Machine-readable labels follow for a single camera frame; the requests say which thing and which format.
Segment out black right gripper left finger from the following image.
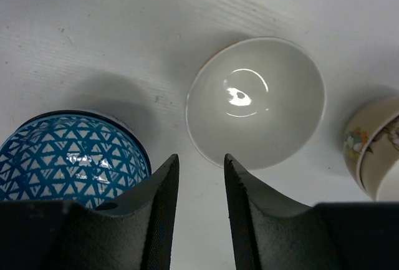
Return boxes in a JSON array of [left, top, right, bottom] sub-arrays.
[[1, 154, 180, 269]]

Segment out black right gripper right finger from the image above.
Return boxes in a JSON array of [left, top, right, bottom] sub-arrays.
[[224, 154, 398, 269]]

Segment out red patterned white bowl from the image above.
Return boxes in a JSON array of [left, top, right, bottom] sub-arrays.
[[1, 110, 152, 210]]

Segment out plain beige bowl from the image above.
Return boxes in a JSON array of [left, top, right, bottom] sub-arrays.
[[185, 37, 326, 170]]

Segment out beige bowl brown motif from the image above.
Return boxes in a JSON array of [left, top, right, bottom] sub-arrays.
[[360, 118, 398, 201]]

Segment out beige bowl colourful flower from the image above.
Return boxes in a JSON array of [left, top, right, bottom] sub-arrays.
[[343, 96, 398, 191]]

